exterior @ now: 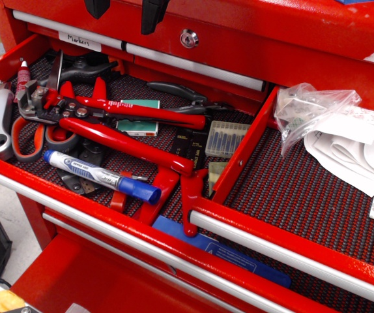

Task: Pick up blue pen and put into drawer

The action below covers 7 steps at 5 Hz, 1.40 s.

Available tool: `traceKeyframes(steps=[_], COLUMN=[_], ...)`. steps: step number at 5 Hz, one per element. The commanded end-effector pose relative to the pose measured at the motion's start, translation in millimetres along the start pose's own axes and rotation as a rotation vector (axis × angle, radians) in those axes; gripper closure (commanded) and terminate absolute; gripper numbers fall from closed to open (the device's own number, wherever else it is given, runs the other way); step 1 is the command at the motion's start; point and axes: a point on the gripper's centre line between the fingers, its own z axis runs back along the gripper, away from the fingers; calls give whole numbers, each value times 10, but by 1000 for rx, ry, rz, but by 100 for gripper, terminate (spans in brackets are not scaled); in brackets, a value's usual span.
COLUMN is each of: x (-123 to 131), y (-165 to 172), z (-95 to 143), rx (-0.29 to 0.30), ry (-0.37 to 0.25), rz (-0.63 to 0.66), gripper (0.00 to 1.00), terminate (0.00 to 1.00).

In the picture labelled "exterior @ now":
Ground yellow sponge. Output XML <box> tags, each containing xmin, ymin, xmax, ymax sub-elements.
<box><xmin>0</xmin><ymin>290</ymin><xmax>26</xmax><ymax>312</ymax></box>

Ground red left open drawer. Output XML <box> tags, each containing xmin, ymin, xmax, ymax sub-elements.
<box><xmin>0</xmin><ymin>32</ymin><xmax>341</xmax><ymax>313</ymax></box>

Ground green white small box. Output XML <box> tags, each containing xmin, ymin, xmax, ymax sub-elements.
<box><xmin>116</xmin><ymin>99</ymin><xmax>160</xmax><ymax>137</ymax></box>

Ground red threadlocker tube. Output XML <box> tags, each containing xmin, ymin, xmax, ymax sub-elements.
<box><xmin>13</xmin><ymin>60</ymin><xmax>31</xmax><ymax>103</ymax></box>

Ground red bit holder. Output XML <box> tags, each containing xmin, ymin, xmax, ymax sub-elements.
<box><xmin>110</xmin><ymin>171</ymin><xmax>147</xmax><ymax>213</ymax></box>

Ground red right open drawer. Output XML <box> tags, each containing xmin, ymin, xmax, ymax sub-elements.
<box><xmin>189</xmin><ymin>93</ymin><xmax>374</xmax><ymax>302</ymax></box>

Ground blue dry erase marker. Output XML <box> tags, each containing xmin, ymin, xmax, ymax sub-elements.
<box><xmin>44</xmin><ymin>150</ymin><xmax>162</xmax><ymax>205</ymax></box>

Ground red tool chest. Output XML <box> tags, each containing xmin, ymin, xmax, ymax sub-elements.
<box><xmin>0</xmin><ymin>0</ymin><xmax>374</xmax><ymax>313</ymax></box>

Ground red handled crimping tool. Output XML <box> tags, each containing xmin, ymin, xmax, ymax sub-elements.
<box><xmin>55</xmin><ymin>140</ymin><xmax>209</xmax><ymax>238</ymax></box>

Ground red handled wire stripper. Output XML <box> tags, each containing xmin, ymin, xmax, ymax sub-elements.
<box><xmin>16</xmin><ymin>76</ymin><xmax>207</xmax><ymax>177</ymax></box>

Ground blue plastic card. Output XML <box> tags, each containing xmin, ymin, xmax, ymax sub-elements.
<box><xmin>152</xmin><ymin>216</ymin><xmax>291</xmax><ymax>288</ymax></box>

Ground small clear packet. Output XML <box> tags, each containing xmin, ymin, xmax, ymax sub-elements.
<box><xmin>208</xmin><ymin>162</ymin><xmax>228</xmax><ymax>197</ymax></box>

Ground white folded paper sheets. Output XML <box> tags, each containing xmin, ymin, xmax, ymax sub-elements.
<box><xmin>304</xmin><ymin>113</ymin><xmax>374</xmax><ymax>197</ymax></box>

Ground red open drawer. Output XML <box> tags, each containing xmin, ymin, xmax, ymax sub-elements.
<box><xmin>189</xmin><ymin>93</ymin><xmax>374</xmax><ymax>302</ymax></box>
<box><xmin>0</xmin><ymin>32</ymin><xmax>341</xmax><ymax>313</ymax></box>

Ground red white adhesive strip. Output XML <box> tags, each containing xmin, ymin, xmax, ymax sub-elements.
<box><xmin>345</xmin><ymin>106</ymin><xmax>374</xmax><ymax>125</ymax></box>

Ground clear plastic zip bag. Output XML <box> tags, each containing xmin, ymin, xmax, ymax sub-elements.
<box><xmin>274</xmin><ymin>83</ymin><xmax>362</xmax><ymax>157</ymax></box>

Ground orange grey handled scissors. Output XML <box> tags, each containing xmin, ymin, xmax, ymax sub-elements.
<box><xmin>12</xmin><ymin>117</ymin><xmax>80</xmax><ymax>163</ymax></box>

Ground white markers label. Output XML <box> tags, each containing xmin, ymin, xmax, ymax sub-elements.
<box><xmin>58</xmin><ymin>31</ymin><xmax>102</xmax><ymax>52</ymax></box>

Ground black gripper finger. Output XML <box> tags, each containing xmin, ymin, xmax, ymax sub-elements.
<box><xmin>84</xmin><ymin>0</ymin><xmax>110</xmax><ymax>20</ymax></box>
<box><xmin>141</xmin><ymin>0</ymin><xmax>169</xmax><ymax>35</ymax></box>

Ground clear drill bit case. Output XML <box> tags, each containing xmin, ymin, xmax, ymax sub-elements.
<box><xmin>205</xmin><ymin>121</ymin><xmax>251</xmax><ymax>158</ymax></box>

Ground black flush cutter pliers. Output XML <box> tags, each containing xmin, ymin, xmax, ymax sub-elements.
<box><xmin>147</xmin><ymin>81</ymin><xmax>234</xmax><ymax>115</ymax></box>

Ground silver drawer lock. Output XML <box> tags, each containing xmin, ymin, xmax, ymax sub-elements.
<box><xmin>180</xmin><ymin>29</ymin><xmax>199</xmax><ymax>49</ymax></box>

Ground black spring clamp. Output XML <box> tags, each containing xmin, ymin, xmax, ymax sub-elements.
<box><xmin>59</xmin><ymin>52</ymin><xmax>119</xmax><ymax>85</ymax></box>

